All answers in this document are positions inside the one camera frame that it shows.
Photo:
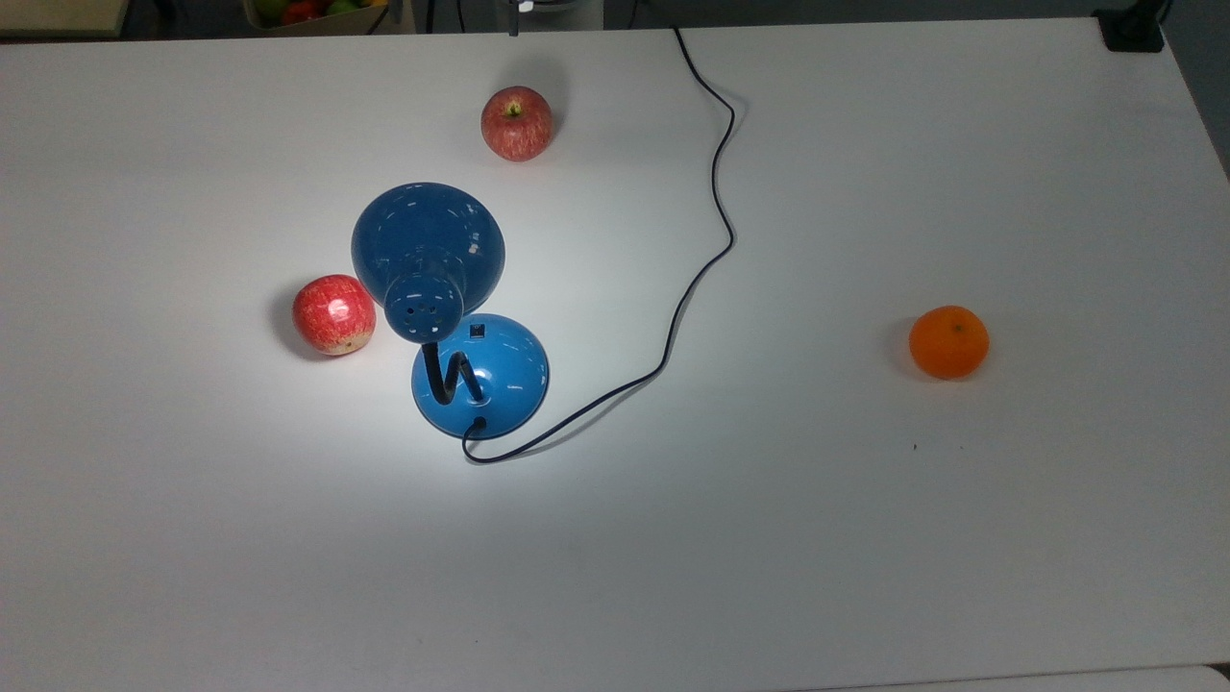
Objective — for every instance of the blue desk lamp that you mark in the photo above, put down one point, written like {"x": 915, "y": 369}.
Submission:
{"x": 428, "y": 240}

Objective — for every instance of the red apple with stem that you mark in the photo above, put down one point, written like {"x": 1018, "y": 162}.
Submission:
{"x": 516, "y": 125}

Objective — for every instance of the orange mandarin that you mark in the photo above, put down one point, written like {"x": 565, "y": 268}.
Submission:
{"x": 949, "y": 342}

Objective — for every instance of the box of assorted fruit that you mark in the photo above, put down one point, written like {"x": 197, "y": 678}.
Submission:
{"x": 312, "y": 12}

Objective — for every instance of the black camera clamp mount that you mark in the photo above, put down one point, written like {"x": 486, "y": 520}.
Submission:
{"x": 1132, "y": 29}

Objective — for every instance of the shiny red apple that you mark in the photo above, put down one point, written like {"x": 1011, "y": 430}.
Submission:
{"x": 333, "y": 315}

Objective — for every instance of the white folding table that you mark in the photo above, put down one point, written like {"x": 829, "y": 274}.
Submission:
{"x": 1057, "y": 680}

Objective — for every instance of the beige flat board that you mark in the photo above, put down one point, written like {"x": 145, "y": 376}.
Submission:
{"x": 60, "y": 15}

